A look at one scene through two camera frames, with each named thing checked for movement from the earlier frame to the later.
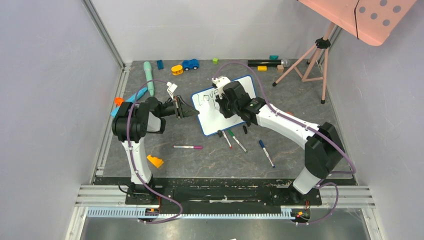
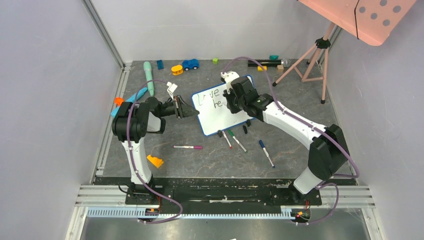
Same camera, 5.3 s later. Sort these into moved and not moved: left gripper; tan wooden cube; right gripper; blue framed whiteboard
Moved: right gripper
Not moved: blue framed whiteboard; left gripper; tan wooden cube
